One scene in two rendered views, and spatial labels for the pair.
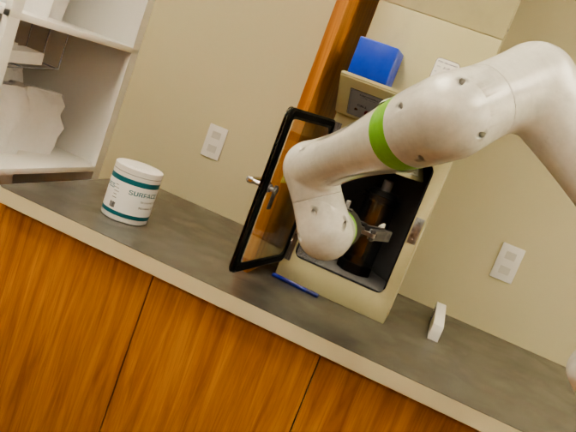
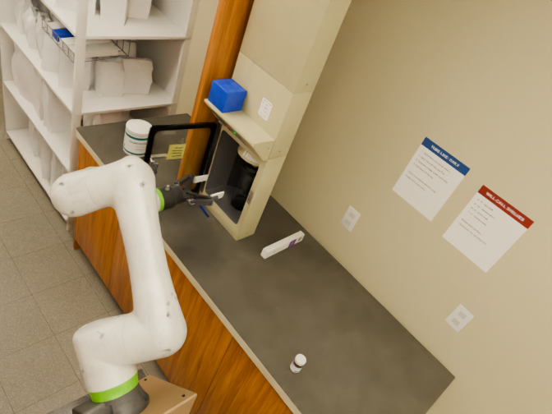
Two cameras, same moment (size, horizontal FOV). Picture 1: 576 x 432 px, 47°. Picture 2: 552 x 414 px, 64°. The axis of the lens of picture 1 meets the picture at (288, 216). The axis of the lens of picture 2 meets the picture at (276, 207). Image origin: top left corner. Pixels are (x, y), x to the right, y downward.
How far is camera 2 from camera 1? 1.34 m
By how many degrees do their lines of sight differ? 32
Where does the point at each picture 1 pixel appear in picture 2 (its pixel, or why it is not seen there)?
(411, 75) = (250, 103)
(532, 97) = (103, 195)
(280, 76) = not seen: hidden behind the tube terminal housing
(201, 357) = not seen: hidden behind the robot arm
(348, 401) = (182, 279)
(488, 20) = (287, 78)
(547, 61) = (113, 177)
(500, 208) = (351, 184)
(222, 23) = not seen: hidden behind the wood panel
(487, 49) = (286, 98)
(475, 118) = (62, 205)
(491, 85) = (75, 188)
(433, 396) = (204, 293)
